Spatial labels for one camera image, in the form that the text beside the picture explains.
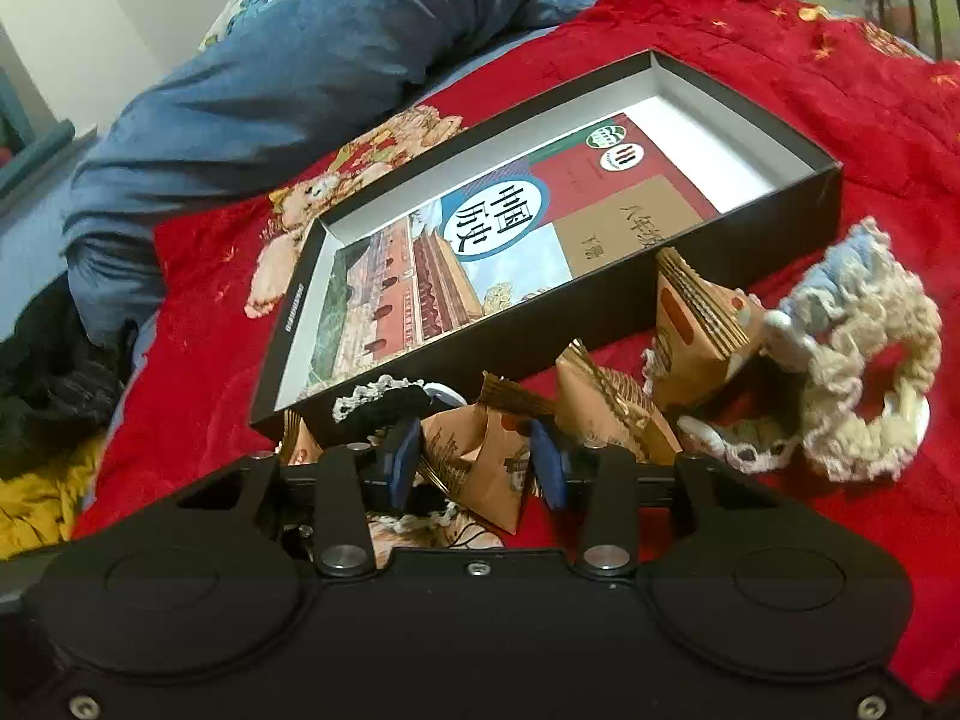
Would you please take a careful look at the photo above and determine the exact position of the yellow cloth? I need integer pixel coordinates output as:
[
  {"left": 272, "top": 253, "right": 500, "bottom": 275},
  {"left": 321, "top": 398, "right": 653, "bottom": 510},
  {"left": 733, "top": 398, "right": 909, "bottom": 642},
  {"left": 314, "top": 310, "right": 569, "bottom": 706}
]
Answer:
[{"left": 0, "top": 433, "right": 107, "bottom": 562}]

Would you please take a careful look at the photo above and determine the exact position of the brown snack packet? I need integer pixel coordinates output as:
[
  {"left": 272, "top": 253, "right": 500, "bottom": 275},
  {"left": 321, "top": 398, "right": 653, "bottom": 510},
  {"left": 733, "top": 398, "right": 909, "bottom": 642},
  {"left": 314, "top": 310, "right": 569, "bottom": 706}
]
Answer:
[
  {"left": 643, "top": 246, "right": 767, "bottom": 415},
  {"left": 553, "top": 340, "right": 682, "bottom": 467},
  {"left": 279, "top": 411, "right": 325, "bottom": 467},
  {"left": 418, "top": 371, "right": 557, "bottom": 535}
]

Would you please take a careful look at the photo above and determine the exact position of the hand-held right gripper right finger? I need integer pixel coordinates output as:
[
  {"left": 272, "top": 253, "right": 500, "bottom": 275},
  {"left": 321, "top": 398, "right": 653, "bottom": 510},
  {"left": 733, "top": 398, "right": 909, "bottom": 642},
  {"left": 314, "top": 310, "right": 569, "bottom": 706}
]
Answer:
[{"left": 527, "top": 422, "right": 782, "bottom": 580}]

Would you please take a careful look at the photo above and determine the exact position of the black scrunchie with white lace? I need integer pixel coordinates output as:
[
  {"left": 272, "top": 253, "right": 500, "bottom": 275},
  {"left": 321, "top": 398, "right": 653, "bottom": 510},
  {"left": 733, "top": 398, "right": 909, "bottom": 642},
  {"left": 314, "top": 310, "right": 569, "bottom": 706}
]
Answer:
[{"left": 331, "top": 373, "right": 467, "bottom": 432}]

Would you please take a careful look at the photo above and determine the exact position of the history textbook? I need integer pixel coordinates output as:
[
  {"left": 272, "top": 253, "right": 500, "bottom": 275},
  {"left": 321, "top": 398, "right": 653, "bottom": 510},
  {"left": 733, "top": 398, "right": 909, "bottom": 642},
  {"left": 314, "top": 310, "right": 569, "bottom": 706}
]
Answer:
[{"left": 303, "top": 110, "right": 722, "bottom": 400}]

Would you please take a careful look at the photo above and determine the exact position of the red embroidered blanket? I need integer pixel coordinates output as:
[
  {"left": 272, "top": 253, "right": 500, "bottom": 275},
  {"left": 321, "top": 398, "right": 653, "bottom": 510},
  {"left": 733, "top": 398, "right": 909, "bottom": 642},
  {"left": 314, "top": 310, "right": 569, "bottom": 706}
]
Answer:
[{"left": 70, "top": 0, "right": 960, "bottom": 700}]

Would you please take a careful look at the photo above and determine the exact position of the light blue bed sheet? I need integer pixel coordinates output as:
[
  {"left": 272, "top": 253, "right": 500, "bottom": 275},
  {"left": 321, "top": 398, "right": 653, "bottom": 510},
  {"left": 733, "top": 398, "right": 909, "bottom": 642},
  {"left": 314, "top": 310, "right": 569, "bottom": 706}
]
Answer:
[{"left": 0, "top": 22, "right": 560, "bottom": 346}]

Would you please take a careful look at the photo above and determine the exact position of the blue quilt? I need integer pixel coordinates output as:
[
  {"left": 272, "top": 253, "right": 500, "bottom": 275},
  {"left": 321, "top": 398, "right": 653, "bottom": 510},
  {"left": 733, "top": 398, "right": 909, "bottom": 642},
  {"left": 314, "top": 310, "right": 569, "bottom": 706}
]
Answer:
[{"left": 63, "top": 0, "right": 625, "bottom": 332}]

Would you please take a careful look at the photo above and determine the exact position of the dark clothing pile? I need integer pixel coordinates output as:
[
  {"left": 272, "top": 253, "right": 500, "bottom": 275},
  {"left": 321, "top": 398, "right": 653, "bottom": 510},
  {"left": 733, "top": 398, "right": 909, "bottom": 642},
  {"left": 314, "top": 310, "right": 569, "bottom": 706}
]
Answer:
[{"left": 0, "top": 270, "right": 141, "bottom": 482}]

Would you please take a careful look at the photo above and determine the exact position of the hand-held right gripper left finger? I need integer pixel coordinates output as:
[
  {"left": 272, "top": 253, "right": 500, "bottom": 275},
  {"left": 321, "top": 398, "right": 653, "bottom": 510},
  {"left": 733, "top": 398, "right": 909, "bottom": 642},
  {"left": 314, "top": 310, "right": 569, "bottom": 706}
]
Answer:
[{"left": 178, "top": 418, "right": 424, "bottom": 580}]

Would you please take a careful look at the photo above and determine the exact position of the beige crochet scrunchie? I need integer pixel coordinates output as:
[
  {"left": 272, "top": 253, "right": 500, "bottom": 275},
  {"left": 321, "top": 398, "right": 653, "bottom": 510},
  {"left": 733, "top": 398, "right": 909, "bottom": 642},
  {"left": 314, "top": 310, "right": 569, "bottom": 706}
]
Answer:
[{"left": 776, "top": 216, "right": 944, "bottom": 482}]

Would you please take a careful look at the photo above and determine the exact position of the floral pillow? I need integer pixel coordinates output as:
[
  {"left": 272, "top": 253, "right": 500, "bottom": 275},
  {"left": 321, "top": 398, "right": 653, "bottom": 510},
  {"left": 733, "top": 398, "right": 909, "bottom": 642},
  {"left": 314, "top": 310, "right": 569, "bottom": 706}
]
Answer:
[{"left": 201, "top": 0, "right": 302, "bottom": 55}]

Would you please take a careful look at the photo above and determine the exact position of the black cardboard box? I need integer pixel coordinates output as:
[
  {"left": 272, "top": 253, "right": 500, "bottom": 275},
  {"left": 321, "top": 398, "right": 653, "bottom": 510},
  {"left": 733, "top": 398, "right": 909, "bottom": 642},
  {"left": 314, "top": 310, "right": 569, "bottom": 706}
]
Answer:
[{"left": 249, "top": 49, "right": 843, "bottom": 451}]

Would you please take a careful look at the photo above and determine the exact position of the blue crochet scrunchie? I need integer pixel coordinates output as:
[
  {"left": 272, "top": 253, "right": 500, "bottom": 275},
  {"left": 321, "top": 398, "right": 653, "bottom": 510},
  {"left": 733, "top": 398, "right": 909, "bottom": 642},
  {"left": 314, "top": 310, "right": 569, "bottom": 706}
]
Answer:
[{"left": 811, "top": 227, "right": 895, "bottom": 297}]

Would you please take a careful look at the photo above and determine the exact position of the teal furniture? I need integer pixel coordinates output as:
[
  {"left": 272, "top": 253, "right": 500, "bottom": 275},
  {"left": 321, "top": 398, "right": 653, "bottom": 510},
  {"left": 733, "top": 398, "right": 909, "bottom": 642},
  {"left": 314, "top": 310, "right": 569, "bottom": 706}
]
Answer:
[{"left": 0, "top": 67, "right": 100, "bottom": 200}]

